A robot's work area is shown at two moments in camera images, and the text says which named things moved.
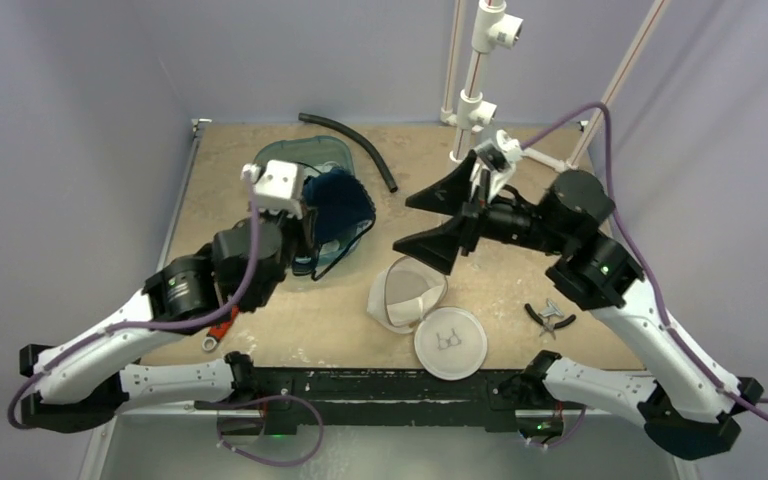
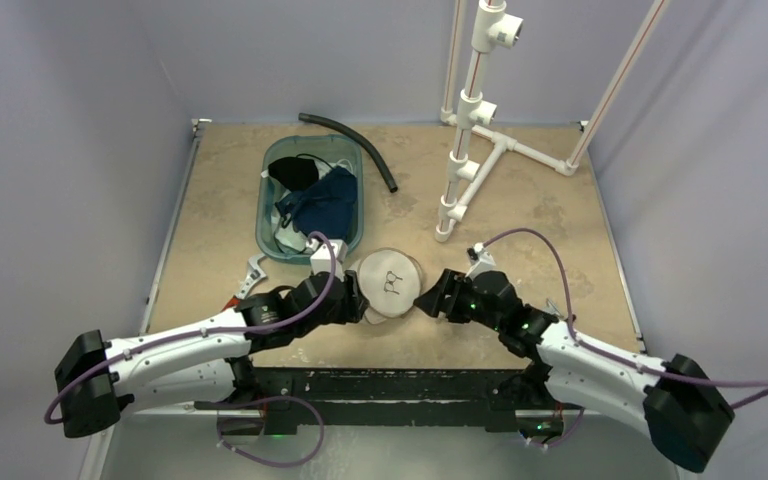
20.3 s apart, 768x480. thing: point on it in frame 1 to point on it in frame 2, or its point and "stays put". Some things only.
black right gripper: (467, 221) to (443, 296)
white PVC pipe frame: (471, 111) stays put
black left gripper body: (299, 232) to (344, 311)
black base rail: (291, 398) stays put
